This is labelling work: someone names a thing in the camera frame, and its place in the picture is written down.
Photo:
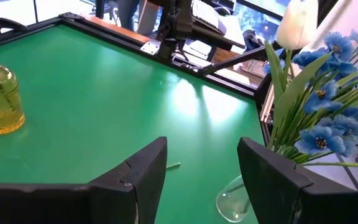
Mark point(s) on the dark grey desk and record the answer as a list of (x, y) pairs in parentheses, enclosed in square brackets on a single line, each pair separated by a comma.
[(228, 34)]

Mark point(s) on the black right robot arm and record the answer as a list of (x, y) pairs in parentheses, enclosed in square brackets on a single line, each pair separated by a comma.
[(176, 25)]

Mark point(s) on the blue artificial flower bunch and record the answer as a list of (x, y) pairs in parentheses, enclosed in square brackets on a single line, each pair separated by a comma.
[(319, 141), (337, 46)]

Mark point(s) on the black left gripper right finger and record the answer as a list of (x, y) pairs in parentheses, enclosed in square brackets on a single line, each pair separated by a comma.
[(291, 202)]

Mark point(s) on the silver mounting plate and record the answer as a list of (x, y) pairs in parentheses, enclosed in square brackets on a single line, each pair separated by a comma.
[(150, 48)]

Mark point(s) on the white artificial tulip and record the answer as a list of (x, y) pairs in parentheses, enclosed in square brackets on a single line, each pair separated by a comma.
[(297, 25)]

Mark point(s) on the clear glass vase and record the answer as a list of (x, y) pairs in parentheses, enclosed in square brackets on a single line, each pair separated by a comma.
[(228, 202)]

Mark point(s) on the black metal table frame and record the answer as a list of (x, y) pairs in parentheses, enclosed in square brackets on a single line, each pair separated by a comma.
[(235, 59)]

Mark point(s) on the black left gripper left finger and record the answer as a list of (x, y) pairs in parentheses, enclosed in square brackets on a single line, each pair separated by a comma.
[(73, 205)]

